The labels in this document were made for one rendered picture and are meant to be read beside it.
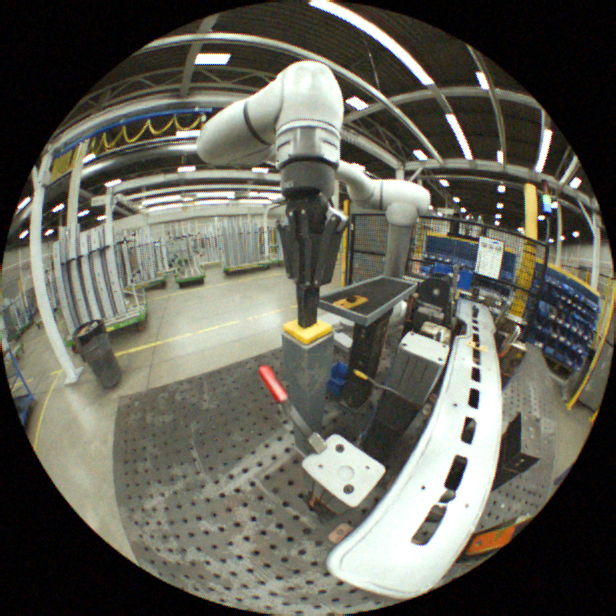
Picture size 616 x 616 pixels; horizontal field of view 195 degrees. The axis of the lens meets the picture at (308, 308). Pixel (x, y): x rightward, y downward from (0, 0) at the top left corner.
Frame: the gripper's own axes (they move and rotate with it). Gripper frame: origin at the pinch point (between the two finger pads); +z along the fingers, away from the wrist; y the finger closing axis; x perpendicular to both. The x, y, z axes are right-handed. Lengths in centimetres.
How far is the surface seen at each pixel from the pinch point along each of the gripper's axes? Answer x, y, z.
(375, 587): -21.0, 33.9, 19.3
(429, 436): 5.3, 25.6, 18.6
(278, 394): -10.5, 5.7, 7.6
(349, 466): -9.5, 17.4, 13.0
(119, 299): -128, -365, 59
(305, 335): -2.6, 2.3, 3.5
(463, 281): 132, 25, 11
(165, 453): -44, -24, 49
